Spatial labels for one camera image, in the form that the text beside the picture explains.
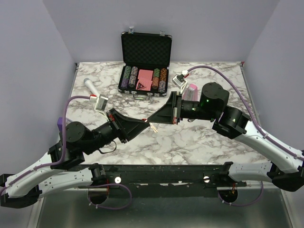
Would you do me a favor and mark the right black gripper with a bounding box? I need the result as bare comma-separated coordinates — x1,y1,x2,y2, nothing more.
147,92,217,125

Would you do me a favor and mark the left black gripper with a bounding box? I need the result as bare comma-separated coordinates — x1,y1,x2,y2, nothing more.
84,108,151,155

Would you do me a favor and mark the silver key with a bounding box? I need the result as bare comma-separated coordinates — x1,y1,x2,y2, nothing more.
149,123,158,133

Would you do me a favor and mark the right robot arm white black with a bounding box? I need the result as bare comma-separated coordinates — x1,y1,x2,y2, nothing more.
148,83,304,192

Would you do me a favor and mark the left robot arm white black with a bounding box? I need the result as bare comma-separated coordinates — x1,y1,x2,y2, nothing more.
0,109,150,209

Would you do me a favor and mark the pink metronome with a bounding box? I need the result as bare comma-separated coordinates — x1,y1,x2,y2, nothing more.
182,84,198,101

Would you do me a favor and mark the red playing card deck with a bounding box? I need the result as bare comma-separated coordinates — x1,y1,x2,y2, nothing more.
136,69,153,91

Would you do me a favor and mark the black poker chip case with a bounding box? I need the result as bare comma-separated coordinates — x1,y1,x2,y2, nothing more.
118,31,172,97

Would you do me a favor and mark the white microphone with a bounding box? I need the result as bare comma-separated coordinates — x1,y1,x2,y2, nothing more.
84,78,100,96

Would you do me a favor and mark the purple metronome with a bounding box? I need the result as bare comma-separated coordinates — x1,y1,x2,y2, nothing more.
57,117,63,133

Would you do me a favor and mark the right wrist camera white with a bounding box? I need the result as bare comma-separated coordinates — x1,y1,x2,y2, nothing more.
172,70,189,94

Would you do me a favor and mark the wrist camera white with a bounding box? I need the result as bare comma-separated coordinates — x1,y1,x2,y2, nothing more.
89,94,108,119
172,70,189,94

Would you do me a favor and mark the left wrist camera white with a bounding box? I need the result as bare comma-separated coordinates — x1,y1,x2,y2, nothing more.
89,94,108,119

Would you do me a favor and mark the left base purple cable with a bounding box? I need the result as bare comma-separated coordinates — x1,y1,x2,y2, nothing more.
88,184,133,210

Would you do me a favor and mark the black mounting rail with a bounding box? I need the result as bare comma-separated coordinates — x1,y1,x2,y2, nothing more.
79,163,247,199

